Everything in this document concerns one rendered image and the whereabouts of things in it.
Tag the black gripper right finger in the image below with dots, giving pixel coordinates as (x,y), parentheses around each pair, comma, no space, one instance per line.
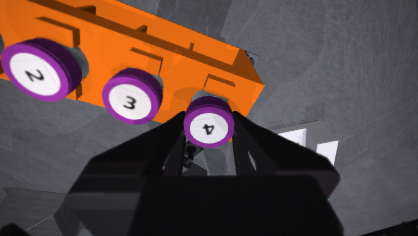
(274,154)

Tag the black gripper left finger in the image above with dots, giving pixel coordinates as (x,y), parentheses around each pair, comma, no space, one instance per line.
(145,154)

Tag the black table edge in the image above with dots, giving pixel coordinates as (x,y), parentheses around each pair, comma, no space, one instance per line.
(385,231)

